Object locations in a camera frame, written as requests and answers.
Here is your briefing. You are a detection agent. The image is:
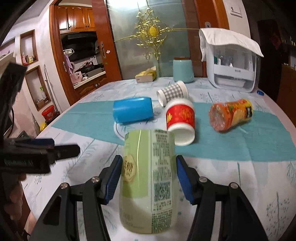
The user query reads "white countertop appliance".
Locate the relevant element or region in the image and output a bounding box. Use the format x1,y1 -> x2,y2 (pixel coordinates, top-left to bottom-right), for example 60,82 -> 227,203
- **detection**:
206,43 -> 260,92

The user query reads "red plastic bucket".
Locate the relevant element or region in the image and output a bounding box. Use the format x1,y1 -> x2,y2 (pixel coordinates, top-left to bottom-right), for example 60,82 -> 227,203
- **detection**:
42,105 -> 56,121

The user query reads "frosted glass door gold ornament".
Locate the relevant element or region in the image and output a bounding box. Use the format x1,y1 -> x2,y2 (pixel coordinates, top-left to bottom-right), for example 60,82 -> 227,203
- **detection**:
106,1 -> 190,79

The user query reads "white cloth on appliance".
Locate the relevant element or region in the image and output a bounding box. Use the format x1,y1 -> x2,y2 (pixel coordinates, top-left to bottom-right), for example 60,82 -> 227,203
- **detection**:
199,28 -> 263,62

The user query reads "blue bottle cap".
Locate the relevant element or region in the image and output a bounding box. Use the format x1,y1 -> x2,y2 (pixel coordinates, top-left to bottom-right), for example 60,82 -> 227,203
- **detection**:
257,90 -> 264,96

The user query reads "person's left hand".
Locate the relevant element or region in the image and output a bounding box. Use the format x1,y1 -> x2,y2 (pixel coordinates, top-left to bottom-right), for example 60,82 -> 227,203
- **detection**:
4,174 -> 27,221

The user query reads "light blue ceramic jar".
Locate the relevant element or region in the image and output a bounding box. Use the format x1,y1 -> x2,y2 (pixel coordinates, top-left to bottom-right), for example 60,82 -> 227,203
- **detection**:
173,57 -> 194,83

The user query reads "leaf pattern tablecloth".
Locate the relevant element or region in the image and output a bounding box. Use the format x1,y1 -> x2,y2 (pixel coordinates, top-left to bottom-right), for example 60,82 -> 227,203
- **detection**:
23,77 -> 295,240

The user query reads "orange plastic bottle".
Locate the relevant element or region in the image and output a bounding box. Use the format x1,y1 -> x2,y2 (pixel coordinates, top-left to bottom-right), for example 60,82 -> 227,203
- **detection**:
209,99 -> 253,132

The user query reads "wooden kitchen cabinet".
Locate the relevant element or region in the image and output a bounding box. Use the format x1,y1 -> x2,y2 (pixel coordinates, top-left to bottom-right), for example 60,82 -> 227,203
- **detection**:
49,1 -> 122,105

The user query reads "grey checkered paper cup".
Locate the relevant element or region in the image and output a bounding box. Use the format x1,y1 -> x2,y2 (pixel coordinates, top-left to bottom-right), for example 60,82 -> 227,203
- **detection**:
157,81 -> 189,107

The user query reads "red white paper cup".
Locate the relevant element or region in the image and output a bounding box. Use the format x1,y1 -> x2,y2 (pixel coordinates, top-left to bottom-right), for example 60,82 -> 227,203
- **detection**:
165,98 -> 195,146

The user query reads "blue plastic cup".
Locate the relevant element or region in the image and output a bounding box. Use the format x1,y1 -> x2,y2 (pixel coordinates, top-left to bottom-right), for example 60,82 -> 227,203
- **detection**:
112,97 -> 154,123

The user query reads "yellow tissue box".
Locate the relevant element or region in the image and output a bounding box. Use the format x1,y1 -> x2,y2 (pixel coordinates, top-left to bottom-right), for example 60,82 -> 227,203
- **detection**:
135,66 -> 157,83

